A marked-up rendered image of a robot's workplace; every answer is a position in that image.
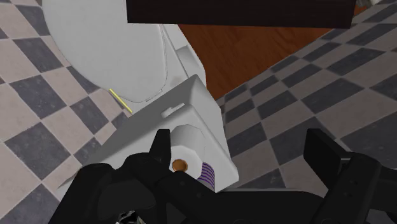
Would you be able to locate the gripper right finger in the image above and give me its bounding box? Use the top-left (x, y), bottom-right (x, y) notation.
top-left (303, 128), bottom-right (397, 224)

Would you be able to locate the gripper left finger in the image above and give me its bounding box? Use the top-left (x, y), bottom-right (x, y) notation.
top-left (48, 129), bottom-right (218, 224)

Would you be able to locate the white toilet paper roll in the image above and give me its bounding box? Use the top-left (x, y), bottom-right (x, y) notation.
top-left (169, 124), bottom-right (207, 184)

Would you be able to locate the purple striped white cup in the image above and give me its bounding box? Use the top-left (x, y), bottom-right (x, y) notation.
top-left (197, 162), bottom-right (216, 191)

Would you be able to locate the thin yellow stick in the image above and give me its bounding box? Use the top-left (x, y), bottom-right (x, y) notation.
top-left (108, 88), bottom-right (134, 115)

